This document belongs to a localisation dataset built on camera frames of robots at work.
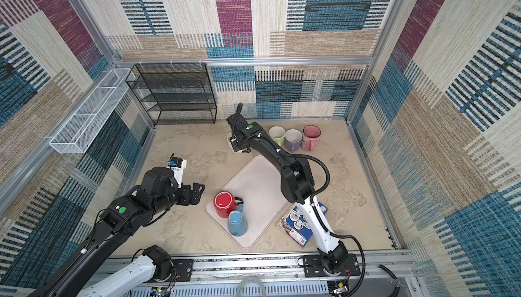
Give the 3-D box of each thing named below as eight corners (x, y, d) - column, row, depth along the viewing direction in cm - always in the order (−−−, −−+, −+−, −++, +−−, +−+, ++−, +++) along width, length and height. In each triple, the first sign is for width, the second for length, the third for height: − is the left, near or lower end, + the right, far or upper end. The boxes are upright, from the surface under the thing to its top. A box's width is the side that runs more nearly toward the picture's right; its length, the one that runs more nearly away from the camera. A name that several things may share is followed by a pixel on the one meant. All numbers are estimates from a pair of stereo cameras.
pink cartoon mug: (301, 156, 108) (305, 141, 98) (299, 140, 114) (302, 125, 105) (318, 156, 108) (323, 141, 98) (315, 140, 114) (319, 125, 105)
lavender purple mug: (285, 152, 109) (286, 142, 102) (283, 140, 114) (285, 129, 107) (300, 152, 109) (303, 142, 102) (299, 140, 114) (301, 129, 107)
